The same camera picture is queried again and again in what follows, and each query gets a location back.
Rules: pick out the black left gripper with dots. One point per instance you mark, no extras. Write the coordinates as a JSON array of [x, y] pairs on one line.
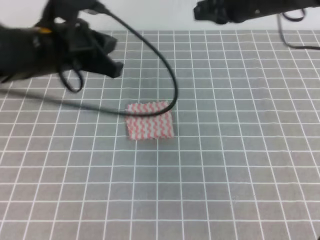
[[43, 51]]

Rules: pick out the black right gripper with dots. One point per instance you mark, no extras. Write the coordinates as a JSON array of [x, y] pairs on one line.
[[239, 11]]

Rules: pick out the pink white wavy striped towel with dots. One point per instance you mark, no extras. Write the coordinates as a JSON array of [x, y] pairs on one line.
[[147, 128]]

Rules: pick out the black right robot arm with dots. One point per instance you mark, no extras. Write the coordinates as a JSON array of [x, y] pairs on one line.
[[299, 4]]

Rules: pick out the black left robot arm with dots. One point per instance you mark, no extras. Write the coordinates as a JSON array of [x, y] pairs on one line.
[[7, 53]]

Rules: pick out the grey grid tablecloth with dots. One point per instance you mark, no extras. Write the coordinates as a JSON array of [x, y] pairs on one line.
[[244, 162]]

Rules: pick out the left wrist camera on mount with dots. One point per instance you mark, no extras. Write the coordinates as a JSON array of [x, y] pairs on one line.
[[68, 10]]

